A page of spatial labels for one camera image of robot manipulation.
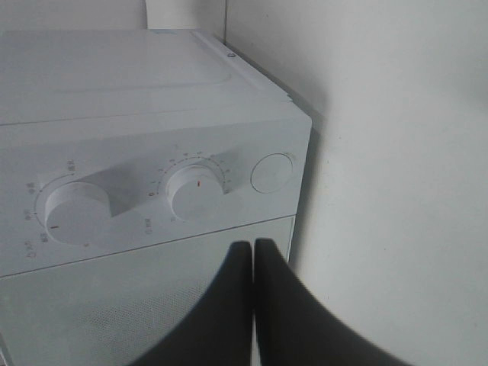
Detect white timer knob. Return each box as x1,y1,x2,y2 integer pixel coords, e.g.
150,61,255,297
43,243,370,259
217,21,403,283
165,164,223,221

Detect upper white power knob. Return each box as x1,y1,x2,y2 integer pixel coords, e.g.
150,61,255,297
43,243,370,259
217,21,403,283
44,182,111,246

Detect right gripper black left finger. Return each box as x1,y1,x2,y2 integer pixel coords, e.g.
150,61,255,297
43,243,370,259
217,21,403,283
133,242,252,365

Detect white microwave oven body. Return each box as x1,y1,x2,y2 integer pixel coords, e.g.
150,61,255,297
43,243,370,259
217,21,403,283
1,30,311,276

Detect round door release button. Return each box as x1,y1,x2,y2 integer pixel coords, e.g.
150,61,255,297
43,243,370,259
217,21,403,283
250,153,293,194

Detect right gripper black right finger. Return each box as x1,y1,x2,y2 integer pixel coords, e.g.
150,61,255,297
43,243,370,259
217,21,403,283
254,239,406,365

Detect white microwave door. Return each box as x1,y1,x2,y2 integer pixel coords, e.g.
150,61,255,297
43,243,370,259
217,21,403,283
1,217,294,365

